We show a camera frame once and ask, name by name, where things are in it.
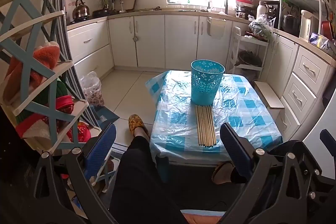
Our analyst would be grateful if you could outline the bundle wooden chopstick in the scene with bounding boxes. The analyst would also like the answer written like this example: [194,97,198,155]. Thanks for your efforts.
[199,106,207,145]
[195,105,203,145]
[203,106,212,146]
[208,105,217,145]

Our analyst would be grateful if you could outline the kitchen faucet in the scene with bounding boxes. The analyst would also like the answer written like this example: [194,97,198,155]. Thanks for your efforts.
[224,0,228,15]

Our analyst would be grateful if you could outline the blue white checkered tablecloth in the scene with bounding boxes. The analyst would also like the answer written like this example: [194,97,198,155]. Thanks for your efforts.
[146,71,282,165]

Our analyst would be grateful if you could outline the blue dustpan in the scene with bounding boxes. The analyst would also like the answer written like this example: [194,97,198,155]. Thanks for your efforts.
[90,105,120,130]

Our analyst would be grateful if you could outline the person leg black trousers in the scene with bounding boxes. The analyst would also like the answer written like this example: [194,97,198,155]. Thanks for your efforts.
[109,135,187,223]

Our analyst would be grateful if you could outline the yellow patterned slipper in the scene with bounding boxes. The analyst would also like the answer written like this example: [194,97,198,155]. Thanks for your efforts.
[128,114,147,136]

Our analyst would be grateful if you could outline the plastic bag waste bin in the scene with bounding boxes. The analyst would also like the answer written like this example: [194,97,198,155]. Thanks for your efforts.
[80,71,104,107]

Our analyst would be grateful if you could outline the teal perforated plastic basket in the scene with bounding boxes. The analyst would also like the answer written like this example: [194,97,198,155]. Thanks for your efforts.
[191,60,225,106]

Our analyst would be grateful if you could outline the white blue corner shelf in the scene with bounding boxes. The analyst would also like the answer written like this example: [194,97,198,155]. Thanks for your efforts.
[1,0,93,155]

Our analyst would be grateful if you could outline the white rolling trolley rack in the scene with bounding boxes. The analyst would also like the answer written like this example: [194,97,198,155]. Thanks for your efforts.
[227,27,269,83]

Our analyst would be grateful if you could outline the white hanging door bin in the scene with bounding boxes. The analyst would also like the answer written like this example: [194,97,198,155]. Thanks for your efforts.
[207,17,226,40]

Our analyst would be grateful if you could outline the bagged green vegetables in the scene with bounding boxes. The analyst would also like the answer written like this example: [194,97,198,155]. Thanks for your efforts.
[249,14,274,40]

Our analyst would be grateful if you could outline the white thermos bottle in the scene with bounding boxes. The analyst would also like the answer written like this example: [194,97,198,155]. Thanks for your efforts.
[256,1,269,18]

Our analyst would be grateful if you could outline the white electric thermos pot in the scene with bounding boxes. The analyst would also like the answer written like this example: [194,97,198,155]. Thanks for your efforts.
[299,10,319,41]

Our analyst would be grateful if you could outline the steel kettle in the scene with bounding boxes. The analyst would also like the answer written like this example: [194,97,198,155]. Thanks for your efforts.
[72,0,90,20]

